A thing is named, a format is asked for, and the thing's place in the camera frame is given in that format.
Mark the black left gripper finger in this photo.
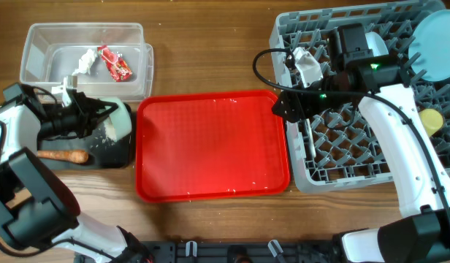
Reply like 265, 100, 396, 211
83, 98, 118, 112
84, 109, 118, 138

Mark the green bowl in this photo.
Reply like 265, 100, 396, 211
102, 97, 132, 140

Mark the orange carrot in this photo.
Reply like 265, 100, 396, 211
37, 150, 89, 164

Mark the red snack wrapper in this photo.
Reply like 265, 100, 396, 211
97, 45, 133, 82

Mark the white tissue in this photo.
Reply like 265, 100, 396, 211
71, 49, 98, 77

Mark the white plastic spoon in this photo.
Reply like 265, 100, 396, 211
305, 118, 316, 159

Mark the small light blue bowl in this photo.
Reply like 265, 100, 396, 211
365, 31, 389, 57

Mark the yellow cup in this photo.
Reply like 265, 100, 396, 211
419, 108, 444, 137

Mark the light blue plate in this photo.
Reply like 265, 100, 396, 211
408, 9, 450, 82

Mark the cooked white rice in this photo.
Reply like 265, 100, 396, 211
89, 118, 118, 149

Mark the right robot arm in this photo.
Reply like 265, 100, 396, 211
272, 56, 450, 262

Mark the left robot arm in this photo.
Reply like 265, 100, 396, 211
0, 83, 154, 262

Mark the black waste tray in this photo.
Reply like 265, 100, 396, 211
37, 102, 137, 172

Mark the clear plastic waste bin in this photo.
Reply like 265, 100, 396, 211
20, 23, 154, 102

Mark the grey plastic dishwasher rack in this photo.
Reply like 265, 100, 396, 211
269, 1, 450, 193

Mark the red plastic tray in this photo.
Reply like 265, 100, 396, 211
135, 90, 290, 203

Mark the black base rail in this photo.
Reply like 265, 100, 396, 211
137, 229, 400, 263

